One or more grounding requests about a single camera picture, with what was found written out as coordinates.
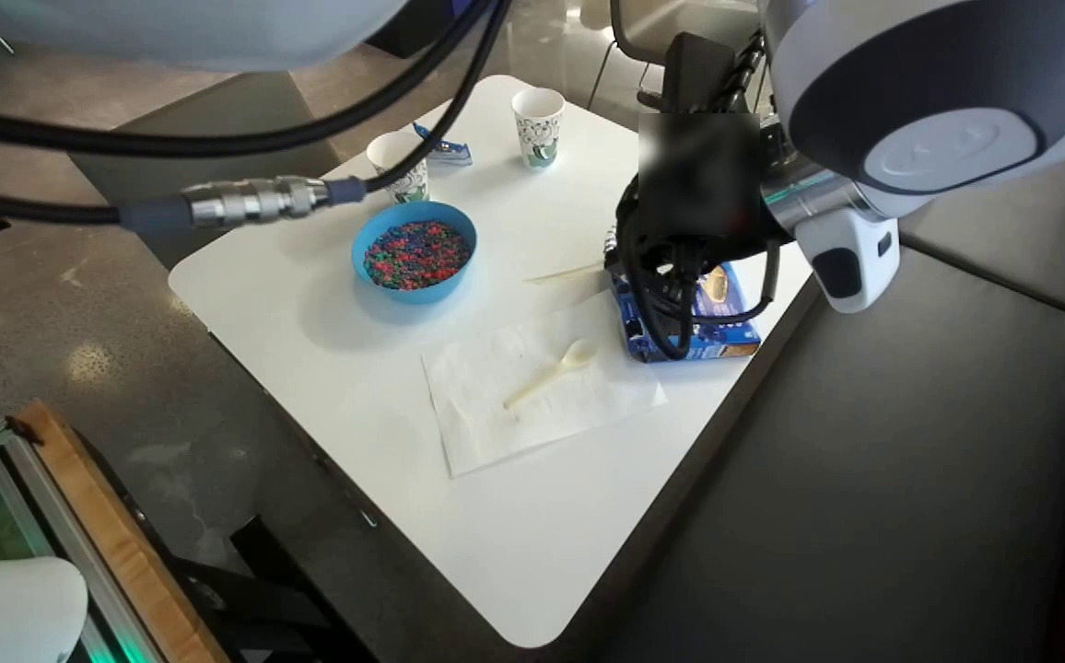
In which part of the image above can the blue cookie package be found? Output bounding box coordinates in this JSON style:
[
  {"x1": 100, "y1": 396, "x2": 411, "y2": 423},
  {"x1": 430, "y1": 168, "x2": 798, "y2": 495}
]
[{"x1": 613, "y1": 261, "x2": 764, "y2": 362}]

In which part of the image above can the white paper napkin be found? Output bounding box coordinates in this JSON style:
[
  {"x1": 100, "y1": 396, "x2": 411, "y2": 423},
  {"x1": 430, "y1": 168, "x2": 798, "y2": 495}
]
[{"x1": 423, "y1": 320, "x2": 664, "y2": 479}]

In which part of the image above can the white cap with logo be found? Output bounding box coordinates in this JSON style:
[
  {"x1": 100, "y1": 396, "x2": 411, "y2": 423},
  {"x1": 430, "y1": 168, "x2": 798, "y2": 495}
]
[{"x1": 0, "y1": 556, "x2": 90, "y2": 663}]

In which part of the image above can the wooden shelf edge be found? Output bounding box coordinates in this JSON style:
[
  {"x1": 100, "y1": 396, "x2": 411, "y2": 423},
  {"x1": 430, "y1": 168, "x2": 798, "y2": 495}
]
[{"x1": 10, "y1": 400, "x2": 230, "y2": 663}]

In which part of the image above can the white plastic spoon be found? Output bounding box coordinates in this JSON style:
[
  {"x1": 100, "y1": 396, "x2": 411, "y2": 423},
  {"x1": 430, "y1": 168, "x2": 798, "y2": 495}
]
[{"x1": 503, "y1": 337, "x2": 597, "y2": 410}]

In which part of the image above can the dark bench seat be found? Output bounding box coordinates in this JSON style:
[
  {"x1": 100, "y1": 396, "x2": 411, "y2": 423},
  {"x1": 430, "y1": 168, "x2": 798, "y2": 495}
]
[{"x1": 600, "y1": 142, "x2": 1065, "y2": 663}]

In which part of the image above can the floral paper cup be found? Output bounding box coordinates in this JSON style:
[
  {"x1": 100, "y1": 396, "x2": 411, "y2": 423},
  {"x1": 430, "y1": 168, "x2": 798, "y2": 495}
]
[
  {"x1": 364, "y1": 124, "x2": 435, "y2": 205},
  {"x1": 511, "y1": 88, "x2": 564, "y2": 168}
]

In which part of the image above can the blue bowl of colourful beads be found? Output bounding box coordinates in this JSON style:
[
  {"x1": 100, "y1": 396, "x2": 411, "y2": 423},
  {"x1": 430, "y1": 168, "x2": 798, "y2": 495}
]
[{"x1": 352, "y1": 201, "x2": 481, "y2": 305}]

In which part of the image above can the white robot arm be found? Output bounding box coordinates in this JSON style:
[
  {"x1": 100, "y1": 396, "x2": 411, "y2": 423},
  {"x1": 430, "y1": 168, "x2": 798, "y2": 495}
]
[{"x1": 0, "y1": 0, "x2": 1065, "y2": 362}]

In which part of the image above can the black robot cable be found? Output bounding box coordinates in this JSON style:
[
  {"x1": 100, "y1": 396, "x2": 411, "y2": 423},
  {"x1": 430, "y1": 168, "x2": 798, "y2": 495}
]
[{"x1": 0, "y1": 0, "x2": 515, "y2": 243}]

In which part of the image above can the blue snack wrapper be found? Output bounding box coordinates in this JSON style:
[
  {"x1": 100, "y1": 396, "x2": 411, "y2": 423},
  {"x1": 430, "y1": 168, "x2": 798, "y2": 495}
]
[{"x1": 412, "y1": 121, "x2": 473, "y2": 168}]

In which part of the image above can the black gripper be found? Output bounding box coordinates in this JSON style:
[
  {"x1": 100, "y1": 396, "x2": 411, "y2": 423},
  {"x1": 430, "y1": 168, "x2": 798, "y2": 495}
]
[{"x1": 604, "y1": 28, "x2": 788, "y2": 362}]

